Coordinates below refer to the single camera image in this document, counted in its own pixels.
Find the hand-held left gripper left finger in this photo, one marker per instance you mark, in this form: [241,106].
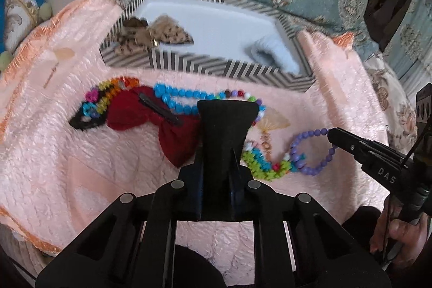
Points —
[189,193]

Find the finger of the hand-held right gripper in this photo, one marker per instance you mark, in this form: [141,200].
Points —
[357,144]

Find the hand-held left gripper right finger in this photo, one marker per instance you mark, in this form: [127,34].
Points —
[243,195]

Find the black felt hair bow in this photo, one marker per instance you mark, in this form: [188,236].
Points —
[224,126]

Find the red fabric bow hair clip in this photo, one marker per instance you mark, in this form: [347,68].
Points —
[135,112]

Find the black lace scrunchie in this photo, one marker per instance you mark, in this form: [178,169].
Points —
[82,121]

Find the leopard print hair bow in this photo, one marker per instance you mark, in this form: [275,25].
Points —
[162,31]

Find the black white striped box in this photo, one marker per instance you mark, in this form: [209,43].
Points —
[209,24]

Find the person's right hand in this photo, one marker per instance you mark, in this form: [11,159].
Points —
[405,240]

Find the beige floral cushion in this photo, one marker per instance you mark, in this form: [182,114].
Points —
[17,14]
[391,99]

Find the peach quilted blanket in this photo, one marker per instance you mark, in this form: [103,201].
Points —
[101,173]

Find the light blue fluffy scrunchie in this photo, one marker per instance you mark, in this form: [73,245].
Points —
[273,53]

